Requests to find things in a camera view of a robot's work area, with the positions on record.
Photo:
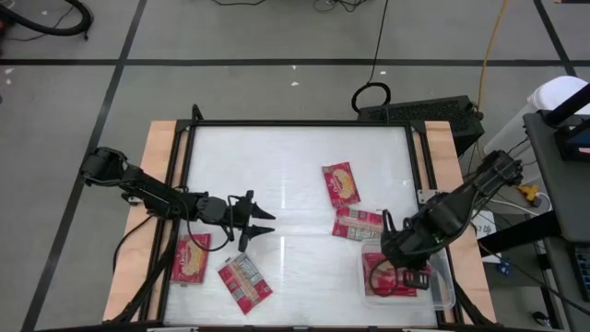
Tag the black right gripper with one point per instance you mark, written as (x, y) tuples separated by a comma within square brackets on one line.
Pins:
[(408, 244)]

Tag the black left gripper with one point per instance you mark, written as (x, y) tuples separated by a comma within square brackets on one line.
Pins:
[(216, 209)]

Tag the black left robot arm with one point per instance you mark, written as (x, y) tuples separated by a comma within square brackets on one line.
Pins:
[(147, 193)]

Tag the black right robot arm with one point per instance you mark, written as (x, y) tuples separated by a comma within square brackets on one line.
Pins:
[(461, 207)]

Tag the clear plastic bin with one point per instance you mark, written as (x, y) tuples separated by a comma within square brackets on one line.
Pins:
[(442, 286)]

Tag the white paper sheet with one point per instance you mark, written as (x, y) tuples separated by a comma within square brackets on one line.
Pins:
[(484, 230)]

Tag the small blue item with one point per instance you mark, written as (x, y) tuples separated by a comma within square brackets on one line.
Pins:
[(504, 267)]

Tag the black perforated computer case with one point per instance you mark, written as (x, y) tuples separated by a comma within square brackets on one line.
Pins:
[(415, 113)]

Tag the yellow power plug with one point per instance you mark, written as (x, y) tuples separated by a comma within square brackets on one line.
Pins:
[(530, 191)]

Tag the dark grey desk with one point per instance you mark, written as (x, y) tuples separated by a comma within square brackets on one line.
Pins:
[(553, 193)]

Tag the black keyboard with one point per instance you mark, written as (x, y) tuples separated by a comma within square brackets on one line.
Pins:
[(583, 272)]

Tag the black screen device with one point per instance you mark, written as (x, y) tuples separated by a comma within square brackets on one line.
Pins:
[(571, 143)]

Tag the white plastic container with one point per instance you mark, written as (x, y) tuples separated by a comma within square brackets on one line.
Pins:
[(548, 92)]

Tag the black pole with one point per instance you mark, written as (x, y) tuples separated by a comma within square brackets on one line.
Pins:
[(567, 106)]

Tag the white metal bracket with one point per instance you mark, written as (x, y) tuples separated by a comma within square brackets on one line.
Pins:
[(426, 196)]

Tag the black metal table frame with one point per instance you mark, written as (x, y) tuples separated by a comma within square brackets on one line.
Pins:
[(299, 123)]

